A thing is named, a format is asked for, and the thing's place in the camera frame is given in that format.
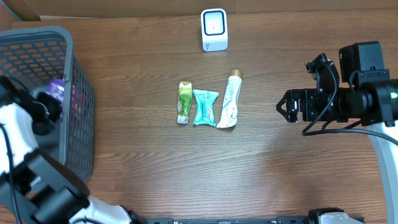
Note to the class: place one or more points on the teal snack packet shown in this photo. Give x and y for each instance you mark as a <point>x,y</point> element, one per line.
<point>204,101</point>

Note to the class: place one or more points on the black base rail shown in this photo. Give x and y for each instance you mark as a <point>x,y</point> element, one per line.
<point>278,220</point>

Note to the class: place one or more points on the grey plastic basket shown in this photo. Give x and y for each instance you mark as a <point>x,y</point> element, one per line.
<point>35,57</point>

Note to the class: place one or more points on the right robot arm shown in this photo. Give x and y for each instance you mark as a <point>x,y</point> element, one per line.
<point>359,97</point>

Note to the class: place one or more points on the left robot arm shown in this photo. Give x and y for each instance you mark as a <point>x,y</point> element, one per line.
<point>35,186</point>

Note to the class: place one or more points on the white barcode scanner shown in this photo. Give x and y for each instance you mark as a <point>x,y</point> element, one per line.
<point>214,30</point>

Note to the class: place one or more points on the purple pad package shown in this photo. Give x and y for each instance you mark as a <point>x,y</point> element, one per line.
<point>56,89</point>

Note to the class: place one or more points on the white tube gold cap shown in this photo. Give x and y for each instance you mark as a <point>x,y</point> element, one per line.
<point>229,112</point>

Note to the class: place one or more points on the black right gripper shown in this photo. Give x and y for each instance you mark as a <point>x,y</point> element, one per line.
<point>291,98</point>

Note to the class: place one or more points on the green yellow snack packet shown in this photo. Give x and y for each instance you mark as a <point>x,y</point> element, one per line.
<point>185,97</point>

